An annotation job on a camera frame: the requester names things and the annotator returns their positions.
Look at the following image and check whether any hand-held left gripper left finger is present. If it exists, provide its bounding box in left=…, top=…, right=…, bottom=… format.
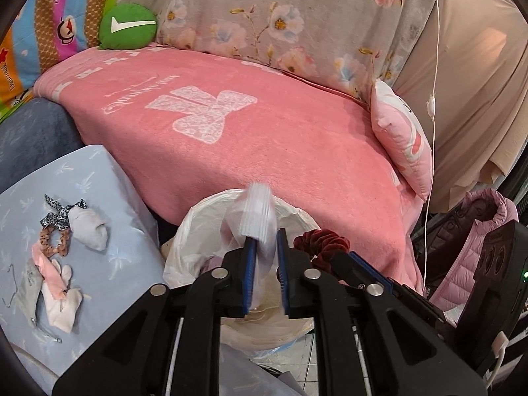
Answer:
left=51, top=235, right=258, bottom=396

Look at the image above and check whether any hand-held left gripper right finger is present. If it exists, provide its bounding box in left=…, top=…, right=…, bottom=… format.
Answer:
left=276, top=228, right=489, bottom=396

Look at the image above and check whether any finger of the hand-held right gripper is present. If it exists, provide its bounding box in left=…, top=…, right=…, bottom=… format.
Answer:
left=330, top=251, right=454, bottom=331

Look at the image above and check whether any dark red velvet scrunchie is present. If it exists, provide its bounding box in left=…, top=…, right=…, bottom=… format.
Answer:
left=293, top=229, right=351, bottom=274

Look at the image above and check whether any white ribbed cloth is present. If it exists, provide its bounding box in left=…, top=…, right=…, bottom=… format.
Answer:
left=220, top=181, right=278, bottom=256

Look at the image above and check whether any bin with white plastic liner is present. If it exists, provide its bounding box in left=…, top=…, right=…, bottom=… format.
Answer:
left=163, top=189, right=326, bottom=353

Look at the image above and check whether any white sock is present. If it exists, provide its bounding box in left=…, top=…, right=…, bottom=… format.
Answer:
left=67, top=208, right=111, bottom=251

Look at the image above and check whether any pale pink sock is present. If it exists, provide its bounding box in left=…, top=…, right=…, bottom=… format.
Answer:
left=43, top=286, right=83, bottom=333
left=53, top=262, right=74, bottom=293

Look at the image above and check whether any leopard print hair tie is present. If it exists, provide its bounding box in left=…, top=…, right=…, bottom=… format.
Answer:
left=39, top=194, right=88, bottom=232

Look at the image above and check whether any pink cloth strip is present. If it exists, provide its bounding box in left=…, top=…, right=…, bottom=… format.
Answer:
left=31, top=243, right=69, bottom=298

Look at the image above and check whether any brown scrunchie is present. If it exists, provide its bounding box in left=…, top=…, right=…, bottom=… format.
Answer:
left=39, top=229, right=74, bottom=256

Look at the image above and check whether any small grey cloth with hanger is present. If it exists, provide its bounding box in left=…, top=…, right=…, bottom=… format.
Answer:
left=2, top=258, right=62, bottom=344

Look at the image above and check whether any pink puffer jacket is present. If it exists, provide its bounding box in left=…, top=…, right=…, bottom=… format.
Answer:
left=429, top=188, right=520, bottom=324

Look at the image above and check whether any pink bow print blanket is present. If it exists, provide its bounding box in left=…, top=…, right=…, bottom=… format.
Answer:
left=33, top=41, right=430, bottom=293

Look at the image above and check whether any small pink pillow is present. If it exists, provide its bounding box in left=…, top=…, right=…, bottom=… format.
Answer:
left=370, top=78, right=434, bottom=204

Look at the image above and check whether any light blue palm print cloth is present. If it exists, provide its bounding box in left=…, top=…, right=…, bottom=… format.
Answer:
left=0, top=144, right=168, bottom=384

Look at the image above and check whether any grey floral blanket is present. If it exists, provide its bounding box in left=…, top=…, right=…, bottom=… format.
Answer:
left=115, top=0, right=442, bottom=104

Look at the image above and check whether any grey-blue sofa cushion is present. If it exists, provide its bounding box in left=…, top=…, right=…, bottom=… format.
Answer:
left=0, top=97, right=85, bottom=192

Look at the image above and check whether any green round cushion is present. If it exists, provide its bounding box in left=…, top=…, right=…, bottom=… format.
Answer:
left=99, top=3, right=158, bottom=50

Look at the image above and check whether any striped monkey print quilt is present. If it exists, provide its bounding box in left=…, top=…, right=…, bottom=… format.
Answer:
left=0, top=0, right=124, bottom=122

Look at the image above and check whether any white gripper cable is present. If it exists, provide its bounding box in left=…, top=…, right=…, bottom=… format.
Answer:
left=482, top=332, right=512, bottom=396

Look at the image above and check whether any thin white cable with switch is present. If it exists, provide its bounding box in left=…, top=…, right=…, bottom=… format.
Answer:
left=423, top=0, right=440, bottom=293

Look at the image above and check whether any thick white cable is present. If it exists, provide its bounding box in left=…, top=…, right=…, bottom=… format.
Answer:
left=12, top=346, right=58, bottom=380

